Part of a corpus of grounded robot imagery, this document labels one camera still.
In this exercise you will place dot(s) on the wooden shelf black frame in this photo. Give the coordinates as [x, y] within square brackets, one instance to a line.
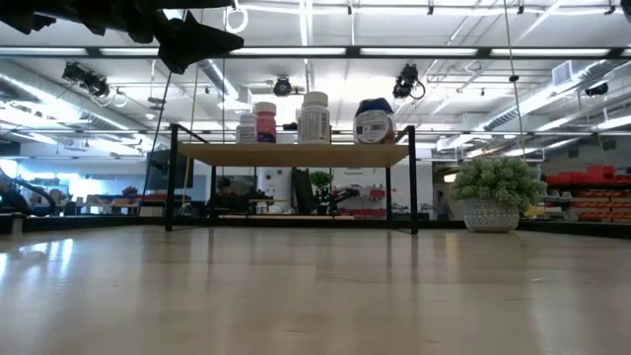
[296, 155]

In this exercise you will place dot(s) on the pink bottle white cap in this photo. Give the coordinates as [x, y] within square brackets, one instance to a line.
[265, 123]

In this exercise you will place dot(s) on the rack of red bins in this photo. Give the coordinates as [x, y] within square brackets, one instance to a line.
[591, 177]

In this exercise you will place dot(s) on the clear jar blue cap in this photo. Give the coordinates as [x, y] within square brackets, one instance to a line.
[374, 123]

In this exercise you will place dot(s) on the dark monitor screen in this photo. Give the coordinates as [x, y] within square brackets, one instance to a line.
[158, 170]

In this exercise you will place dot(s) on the green plant in patterned pot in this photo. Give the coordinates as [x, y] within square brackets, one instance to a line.
[495, 190]

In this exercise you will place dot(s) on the black background robot arm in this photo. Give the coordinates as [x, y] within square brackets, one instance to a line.
[345, 194]

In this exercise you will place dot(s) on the white bottle red-striped label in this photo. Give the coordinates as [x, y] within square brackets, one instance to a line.
[314, 118]

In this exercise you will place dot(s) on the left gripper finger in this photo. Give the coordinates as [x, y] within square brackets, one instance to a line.
[192, 44]
[197, 3]

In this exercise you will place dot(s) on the white air vent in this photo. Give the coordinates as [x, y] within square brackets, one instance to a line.
[562, 73]

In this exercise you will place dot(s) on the black frame bar with lights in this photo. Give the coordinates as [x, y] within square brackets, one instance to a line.
[355, 51]

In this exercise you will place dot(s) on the small dark green plant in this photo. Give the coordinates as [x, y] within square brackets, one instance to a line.
[323, 185]

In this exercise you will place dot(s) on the black duct-mounted device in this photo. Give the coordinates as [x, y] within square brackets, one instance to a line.
[596, 90]

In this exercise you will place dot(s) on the round black spotlight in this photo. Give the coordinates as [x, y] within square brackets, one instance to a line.
[282, 87]

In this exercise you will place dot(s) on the white medicine bottle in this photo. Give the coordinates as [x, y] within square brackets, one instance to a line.
[246, 128]

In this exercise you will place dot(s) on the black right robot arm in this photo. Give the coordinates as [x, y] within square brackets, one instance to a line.
[628, 10]

